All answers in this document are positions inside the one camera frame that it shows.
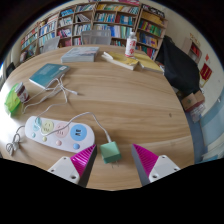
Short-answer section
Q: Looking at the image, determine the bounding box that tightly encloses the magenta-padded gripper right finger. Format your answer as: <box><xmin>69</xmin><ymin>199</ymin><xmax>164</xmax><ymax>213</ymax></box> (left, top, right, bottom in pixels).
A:
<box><xmin>130</xmin><ymin>143</ymin><xmax>181</xmax><ymax>187</ymax></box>

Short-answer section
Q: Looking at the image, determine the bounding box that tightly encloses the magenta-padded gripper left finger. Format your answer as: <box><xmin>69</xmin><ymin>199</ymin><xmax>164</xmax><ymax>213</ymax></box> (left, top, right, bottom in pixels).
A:
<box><xmin>47</xmin><ymin>143</ymin><xmax>98</xmax><ymax>188</ymax></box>

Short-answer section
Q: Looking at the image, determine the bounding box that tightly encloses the light green charger block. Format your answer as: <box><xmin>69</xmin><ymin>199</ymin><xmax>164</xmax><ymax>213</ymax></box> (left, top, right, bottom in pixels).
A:
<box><xmin>99</xmin><ymin>141</ymin><xmax>123</xmax><ymax>167</ymax></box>

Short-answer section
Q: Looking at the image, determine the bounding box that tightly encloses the white power strip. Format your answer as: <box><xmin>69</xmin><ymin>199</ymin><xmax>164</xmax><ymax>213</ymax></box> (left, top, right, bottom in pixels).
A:
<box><xmin>24</xmin><ymin>115</ymin><xmax>97</xmax><ymax>154</ymax></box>

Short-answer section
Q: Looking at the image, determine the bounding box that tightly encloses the cardboard box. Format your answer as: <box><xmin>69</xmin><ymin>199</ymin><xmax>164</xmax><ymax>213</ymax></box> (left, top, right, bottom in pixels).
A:
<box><xmin>180</xmin><ymin>89</ymin><xmax>206</xmax><ymax>113</ymax></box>

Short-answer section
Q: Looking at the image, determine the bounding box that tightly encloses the green plastic container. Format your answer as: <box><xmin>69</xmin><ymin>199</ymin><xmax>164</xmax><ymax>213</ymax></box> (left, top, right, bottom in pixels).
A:
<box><xmin>3</xmin><ymin>83</ymin><xmax>22</xmax><ymax>116</ymax></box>

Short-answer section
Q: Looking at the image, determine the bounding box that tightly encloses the small jar with red label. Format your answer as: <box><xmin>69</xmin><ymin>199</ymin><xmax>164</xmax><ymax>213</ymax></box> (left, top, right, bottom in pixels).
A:
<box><xmin>14</xmin><ymin>82</ymin><xmax>30</xmax><ymax>103</ymax></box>

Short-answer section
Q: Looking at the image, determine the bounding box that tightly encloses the teal book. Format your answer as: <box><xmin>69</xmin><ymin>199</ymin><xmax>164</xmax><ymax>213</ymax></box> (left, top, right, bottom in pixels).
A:
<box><xmin>28</xmin><ymin>63</ymin><xmax>71</xmax><ymax>90</ymax></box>

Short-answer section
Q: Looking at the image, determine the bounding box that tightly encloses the black cloth cover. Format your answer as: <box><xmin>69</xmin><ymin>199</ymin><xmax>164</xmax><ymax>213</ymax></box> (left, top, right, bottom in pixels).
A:
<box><xmin>155</xmin><ymin>35</ymin><xmax>202</xmax><ymax>96</ymax></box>

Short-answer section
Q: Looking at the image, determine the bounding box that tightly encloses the red hanging banner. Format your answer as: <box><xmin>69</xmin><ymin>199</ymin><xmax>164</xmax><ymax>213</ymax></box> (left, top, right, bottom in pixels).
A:
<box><xmin>199</xmin><ymin>62</ymin><xmax>213</xmax><ymax>88</ymax></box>

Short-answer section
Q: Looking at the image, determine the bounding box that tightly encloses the dark office chair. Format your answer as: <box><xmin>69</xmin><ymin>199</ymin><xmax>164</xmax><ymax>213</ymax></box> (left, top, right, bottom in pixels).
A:
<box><xmin>5</xmin><ymin>61</ymin><xmax>17</xmax><ymax>79</ymax></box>

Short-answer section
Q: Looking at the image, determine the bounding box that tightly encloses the open yellow book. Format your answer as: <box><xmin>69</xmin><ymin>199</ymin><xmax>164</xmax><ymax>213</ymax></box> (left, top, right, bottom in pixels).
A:
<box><xmin>100</xmin><ymin>50</ymin><xmax>140</xmax><ymax>71</ymax></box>

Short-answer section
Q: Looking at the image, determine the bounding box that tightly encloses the grey book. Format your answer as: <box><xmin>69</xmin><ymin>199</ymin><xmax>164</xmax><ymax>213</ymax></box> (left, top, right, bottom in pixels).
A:
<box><xmin>60</xmin><ymin>46</ymin><xmax>100</xmax><ymax>64</ymax></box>

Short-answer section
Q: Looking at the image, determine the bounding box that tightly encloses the white bottle with red label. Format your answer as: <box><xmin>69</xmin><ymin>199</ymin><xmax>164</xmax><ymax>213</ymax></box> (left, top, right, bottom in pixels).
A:
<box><xmin>124</xmin><ymin>31</ymin><xmax>138</xmax><ymax>58</ymax></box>

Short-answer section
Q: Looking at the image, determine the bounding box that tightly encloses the grey mesh chair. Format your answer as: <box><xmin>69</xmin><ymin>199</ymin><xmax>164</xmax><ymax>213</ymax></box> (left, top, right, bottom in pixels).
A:
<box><xmin>80</xmin><ymin>29</ymin><xmax>113</xmax><ymax>46</ymax></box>

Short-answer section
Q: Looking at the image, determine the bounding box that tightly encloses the wooden bookshelf unit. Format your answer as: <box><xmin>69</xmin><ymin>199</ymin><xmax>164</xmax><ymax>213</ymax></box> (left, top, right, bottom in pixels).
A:
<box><xmin>18</xmin><ymin>0</ymin><xmax>169</xmax><ymax>64</ymax></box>

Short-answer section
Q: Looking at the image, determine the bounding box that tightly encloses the white charger cable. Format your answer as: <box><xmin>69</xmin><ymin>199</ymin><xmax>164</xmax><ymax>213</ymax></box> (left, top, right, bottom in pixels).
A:
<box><xmin>21</xmin><ymin>73</ymin><xmax>113</xmax><ymax>144</ymax></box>

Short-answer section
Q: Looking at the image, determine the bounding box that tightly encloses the small wooden wall shelf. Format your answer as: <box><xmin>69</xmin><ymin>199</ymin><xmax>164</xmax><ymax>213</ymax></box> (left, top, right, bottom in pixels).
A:
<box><xmin>181</xmin><ymin>33</ymin><xmax>203</xmax><ymax>64</ymax></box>

